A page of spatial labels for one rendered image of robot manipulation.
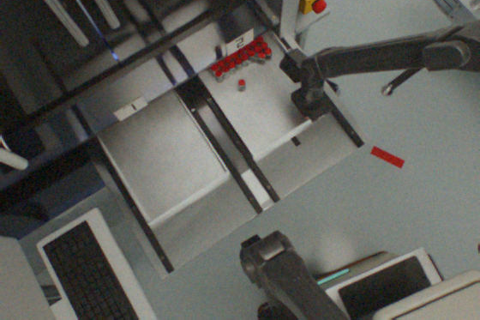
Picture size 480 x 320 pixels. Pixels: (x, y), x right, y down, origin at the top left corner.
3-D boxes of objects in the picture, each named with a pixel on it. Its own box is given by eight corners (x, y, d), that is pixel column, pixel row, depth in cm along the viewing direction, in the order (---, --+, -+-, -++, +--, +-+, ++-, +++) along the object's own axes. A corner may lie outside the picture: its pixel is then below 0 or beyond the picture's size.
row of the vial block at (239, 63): (214, 78, 132) (213, 72, 128) (265, 48, 134) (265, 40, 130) (219, 84, 132) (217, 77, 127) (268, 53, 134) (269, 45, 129)
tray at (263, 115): (191, 68, 134) (189, 62, 130) (262, 24, 136) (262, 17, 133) (253, 159, 126) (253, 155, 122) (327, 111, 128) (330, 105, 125)
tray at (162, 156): (92, 127, 130) (87, 123, 127) (168, 81, 133) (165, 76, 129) (150, 225, 122) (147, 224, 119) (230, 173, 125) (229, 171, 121)
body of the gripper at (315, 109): (309, 85, 122) (310, 69, 115) (332, 111, 118) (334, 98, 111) (290, 97, 121) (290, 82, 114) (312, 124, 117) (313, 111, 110)
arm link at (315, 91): (311, 92, 106) (330, 79, 107) (293, 73, 108) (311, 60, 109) (310, 105, 112) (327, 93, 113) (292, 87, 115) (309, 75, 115)
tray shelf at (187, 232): (80, 138, 131) (77, 136, 129) (276, 19, 139) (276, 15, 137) (161, 280, 120) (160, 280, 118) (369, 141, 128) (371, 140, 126)
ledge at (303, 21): (270, 2, 140) (271, -2, 139) (304, -19, 142) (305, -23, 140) (296, 34, 137) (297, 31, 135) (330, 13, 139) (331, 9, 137)
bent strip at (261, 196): (232, 163, 126) (231, 158, 120) (242, 157, 126) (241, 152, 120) (261, 204, 122) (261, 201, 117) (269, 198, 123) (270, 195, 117)
